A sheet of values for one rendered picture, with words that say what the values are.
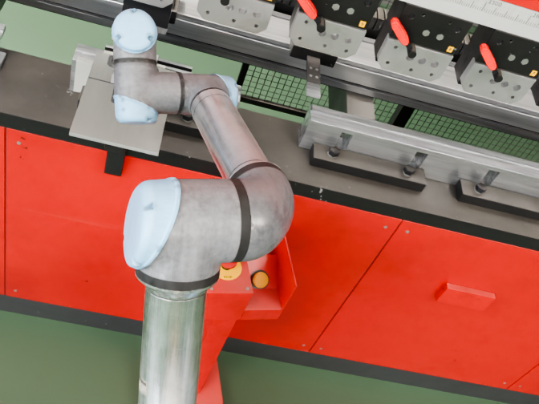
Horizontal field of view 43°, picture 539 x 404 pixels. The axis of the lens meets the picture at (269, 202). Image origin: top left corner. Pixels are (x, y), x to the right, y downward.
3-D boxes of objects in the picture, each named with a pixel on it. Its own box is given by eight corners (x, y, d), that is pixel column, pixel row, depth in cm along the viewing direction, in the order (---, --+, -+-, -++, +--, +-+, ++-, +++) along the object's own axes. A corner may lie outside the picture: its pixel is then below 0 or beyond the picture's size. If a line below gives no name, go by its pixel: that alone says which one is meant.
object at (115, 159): (95, 202, 155) (106, 136, 139) (108, 156, 164) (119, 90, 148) (113, 206, 155) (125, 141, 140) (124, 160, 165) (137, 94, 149)
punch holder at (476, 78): (456, 90, 153) (496, 30, 141) (451, 66, 158) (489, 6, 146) (516, 106, 156) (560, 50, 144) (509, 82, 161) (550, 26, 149)
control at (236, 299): (195, 321, 156) (212, 278, 143) (188, 261, 166) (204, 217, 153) (277, 319, 163) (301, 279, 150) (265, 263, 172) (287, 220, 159)
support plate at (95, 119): (68, 135, 136) (69, 131, 136) (96, 54, 153) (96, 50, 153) (157, 156, 140) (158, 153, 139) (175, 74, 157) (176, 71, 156)
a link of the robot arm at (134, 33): (111, 54, 115) (110, 3, 115) (113, 66, 126) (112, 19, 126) (158, 55, 117) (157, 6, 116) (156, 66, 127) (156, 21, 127)
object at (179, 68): (102, 62, 155) (103, 52, 153) (104, 54, 157) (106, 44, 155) (188, 84, 159) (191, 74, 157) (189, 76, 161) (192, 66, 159)
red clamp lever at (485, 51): (488, 48, 139) (504, 80, 145) (484, 36, 142) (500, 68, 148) (479, 52, 140) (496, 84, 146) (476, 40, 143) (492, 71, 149)
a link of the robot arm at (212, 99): (334, 208, 91) (232, 58, 128) (257, 210, 87) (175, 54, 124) (314, 274, 97) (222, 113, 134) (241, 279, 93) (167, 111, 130)
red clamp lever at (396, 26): (397, 22, 136) (418, 56, 142) (395, 10, 138) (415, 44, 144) (389, 26, 136) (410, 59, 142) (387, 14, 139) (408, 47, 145)
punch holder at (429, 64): (374, 66, 149) (407, 4, 137) (371, 43, 155) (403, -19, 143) (436, 84, 152) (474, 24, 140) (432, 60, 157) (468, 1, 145)
